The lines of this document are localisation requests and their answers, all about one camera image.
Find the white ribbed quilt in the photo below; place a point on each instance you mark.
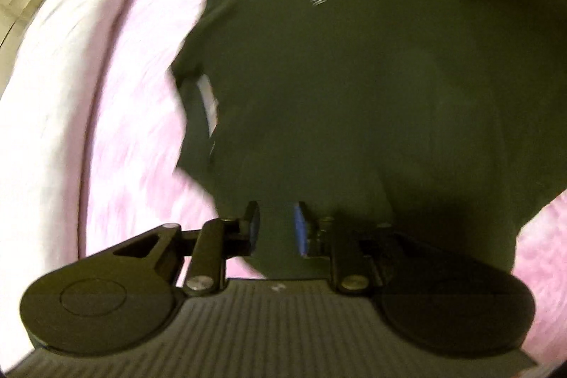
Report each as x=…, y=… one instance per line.
x=53, y=139

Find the dark green long-sleeve shirt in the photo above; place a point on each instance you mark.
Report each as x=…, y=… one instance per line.
x=354, y=94

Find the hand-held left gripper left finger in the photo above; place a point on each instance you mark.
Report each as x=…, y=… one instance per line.
x=254, y=232

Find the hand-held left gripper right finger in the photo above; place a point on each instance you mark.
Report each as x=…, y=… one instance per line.
x=301, y=232

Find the pink rose blanket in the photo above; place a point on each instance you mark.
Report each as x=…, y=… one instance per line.
x=141, y=94

